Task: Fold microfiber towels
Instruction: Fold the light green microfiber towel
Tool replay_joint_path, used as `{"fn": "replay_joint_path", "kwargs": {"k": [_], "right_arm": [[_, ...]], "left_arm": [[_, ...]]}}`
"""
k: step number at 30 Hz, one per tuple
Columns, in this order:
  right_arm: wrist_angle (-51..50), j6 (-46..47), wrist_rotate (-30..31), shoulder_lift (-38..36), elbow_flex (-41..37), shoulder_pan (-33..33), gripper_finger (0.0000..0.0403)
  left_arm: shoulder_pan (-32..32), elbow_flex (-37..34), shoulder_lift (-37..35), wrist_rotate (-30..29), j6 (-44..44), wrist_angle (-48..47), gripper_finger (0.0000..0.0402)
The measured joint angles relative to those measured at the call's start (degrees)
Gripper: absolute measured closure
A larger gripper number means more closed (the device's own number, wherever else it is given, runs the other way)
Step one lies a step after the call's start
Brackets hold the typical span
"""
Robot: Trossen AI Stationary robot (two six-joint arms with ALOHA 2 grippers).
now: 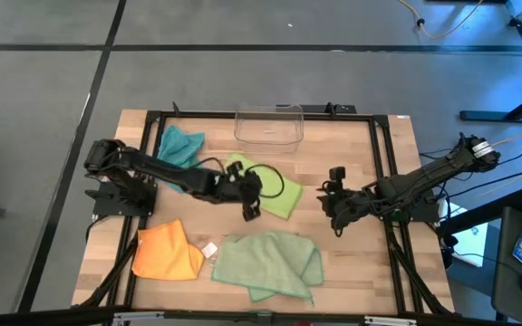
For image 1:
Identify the black desk leg frame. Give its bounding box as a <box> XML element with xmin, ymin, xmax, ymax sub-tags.
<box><xmin>459</xmin><ymin>83</ymin><xmax>522</xmax><ymax>123</ymax></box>

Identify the black aluminium table frame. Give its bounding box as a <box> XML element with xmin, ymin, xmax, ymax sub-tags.
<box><xmin>72</xmin><ymin>101</ymin><xmax>456</xmax><ymax>318</ymax></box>

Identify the clear plastic bin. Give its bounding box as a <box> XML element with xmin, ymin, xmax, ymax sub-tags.
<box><xmin>233</xmin><ymin>102</ymin><xmax>305</xmax><ymax>154</ymax></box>

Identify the yellow power plug cord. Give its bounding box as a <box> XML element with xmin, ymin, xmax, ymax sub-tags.
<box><xmin>491</xmin><ymin>132</ymin><xmax>522</xmax><ymax>149</ymax></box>

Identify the pale green microfiber towel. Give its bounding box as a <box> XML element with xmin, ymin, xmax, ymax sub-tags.
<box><xmin>210</xmin><ymin>230</ymin><xmax>325</xmax><ymax>305</ymax></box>

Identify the teal microfiber towel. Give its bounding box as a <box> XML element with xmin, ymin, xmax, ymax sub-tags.
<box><xmin>156</xmin><ymin>124</ymin><xmax>206</xmax><ymax>194</ymax></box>

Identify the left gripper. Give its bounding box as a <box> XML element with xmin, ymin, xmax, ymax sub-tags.
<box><xmin>215</xmin><ymin>159</ymin><xmax>265</xmax><ymax>224</ymax></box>

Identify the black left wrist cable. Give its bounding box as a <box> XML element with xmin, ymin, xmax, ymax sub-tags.
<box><xmin>188</xmin><ymin>156</ymin><xmax>285</xmax><ymax>200</ymax></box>

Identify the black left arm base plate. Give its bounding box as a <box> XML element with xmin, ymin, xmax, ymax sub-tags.
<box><xmin>84</xmin><ymin>179</ymin><xmax>159</xmax><ymax>217</ymax></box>

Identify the lime green microfiber towel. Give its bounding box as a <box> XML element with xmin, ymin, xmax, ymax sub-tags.
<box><xmin>223</xmin><ymin>152</ymin><xmax>305</xmax><ymax>221</ymax></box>

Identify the dark grey desk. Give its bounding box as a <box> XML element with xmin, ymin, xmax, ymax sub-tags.
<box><xmin>490</xmin><ymin>206</ymin><xmax>522</xmax><ymax>323</ymax></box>

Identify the yellow floor cable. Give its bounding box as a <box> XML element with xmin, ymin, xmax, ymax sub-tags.
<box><xmin>399</xmin><ymin>0</ymin><xmax>484</xmax><ymax>40</ymax></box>

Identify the black crossbeam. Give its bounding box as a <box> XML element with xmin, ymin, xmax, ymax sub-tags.
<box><xmin>0</xmin><ymin>305</ymin><xmax>522</xmax><ymax>326</ymax></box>

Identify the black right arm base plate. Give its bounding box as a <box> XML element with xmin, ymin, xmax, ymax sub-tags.
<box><xmin>375</xmin><ymin>187</ymin><xmax>441</xmax><ymax>223</ymax></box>

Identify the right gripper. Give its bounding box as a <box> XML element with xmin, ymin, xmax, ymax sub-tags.
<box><xmin>316</xmin><ymin>166</ymin><xmax>376</xmax><ymax>239</ymax></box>

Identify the black flat base bar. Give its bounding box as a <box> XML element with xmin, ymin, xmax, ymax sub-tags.
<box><xmin>275</xmin><ymin>102</ymin><xmax>358</xmax><ymax>115</ymax></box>

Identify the orange microfiber towel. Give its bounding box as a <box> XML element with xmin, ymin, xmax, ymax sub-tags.
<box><xmin>131</xmin><ymin>219</ymin><xmax>206</xmax><ymax>282</ymax></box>

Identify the silver metal bracket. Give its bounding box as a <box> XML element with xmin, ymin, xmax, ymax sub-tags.
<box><xmin>363</xmin><ymin>315</ymin><xmax>419</xmax><ymax>326</ymax></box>
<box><xmin>112</xmin><ymin>311</ymin><xmax>166</xmax><ymax>326</ymax></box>

